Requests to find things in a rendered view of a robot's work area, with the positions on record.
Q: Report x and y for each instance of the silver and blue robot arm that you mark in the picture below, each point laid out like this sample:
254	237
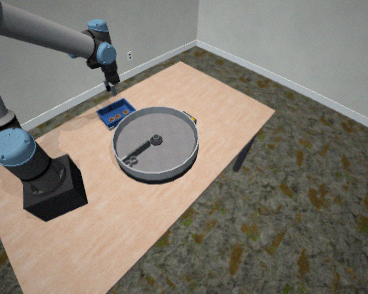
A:
19	152

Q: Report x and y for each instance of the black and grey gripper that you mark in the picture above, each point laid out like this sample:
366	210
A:
112	76

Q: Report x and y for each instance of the blue crate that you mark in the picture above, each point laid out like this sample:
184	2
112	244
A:
111	110

